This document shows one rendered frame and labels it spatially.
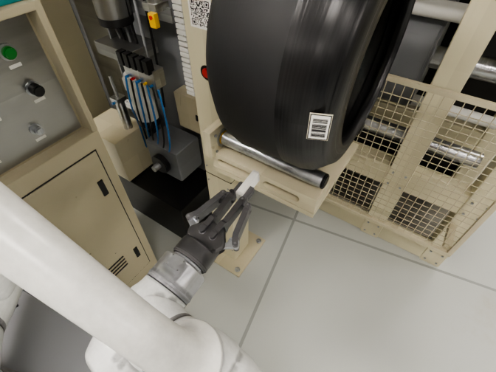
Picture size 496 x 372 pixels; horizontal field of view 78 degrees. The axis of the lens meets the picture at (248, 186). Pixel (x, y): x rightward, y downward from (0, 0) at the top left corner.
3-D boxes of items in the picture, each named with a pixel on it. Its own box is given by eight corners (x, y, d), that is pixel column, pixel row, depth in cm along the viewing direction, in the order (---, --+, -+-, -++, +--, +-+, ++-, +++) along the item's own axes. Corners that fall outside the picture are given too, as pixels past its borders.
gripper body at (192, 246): (201, 267, 52) (232, 226, 56) (164, 243, 55) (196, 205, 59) (209, 282, 58) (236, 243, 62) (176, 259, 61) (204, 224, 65)
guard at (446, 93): (272, 175, 167) (283, 46, 115) (274, 173, 168) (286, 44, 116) (449, 257, 134) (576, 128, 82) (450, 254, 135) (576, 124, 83)
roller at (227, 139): (215, 139, 93) (222, 127, 93) (221, 145, 97) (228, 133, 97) (322, 187, 80) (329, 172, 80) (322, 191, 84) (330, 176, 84)
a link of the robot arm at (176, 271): (139, 266, 52) (163, 239, 55) (156, 283, 59) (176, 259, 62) (179, 296, 49) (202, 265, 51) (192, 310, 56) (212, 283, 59)
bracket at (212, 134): (205, 156, 96) (201, 131, 89) (270, 98, 119) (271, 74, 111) (214, 159, 95) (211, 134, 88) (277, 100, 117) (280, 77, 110)
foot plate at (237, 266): (198, 252, 169) (198, 250, 167) (227, 219, 184) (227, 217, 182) (238, 277, 159) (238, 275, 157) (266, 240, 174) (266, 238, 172)
